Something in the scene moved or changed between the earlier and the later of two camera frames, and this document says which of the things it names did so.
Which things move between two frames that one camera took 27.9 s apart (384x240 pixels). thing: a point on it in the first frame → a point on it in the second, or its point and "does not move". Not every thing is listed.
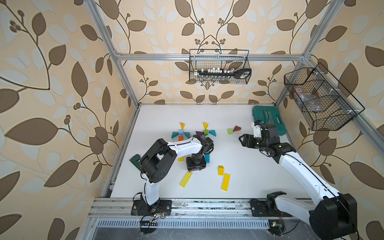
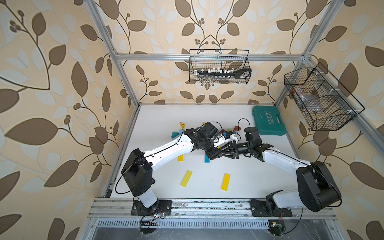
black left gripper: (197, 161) → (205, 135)
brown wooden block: (237, 128) does not move
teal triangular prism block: (174, 134) does not move
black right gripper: (246, 137) → (232, 151)
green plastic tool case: (270, 115) does not move
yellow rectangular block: (225, 182) does not move
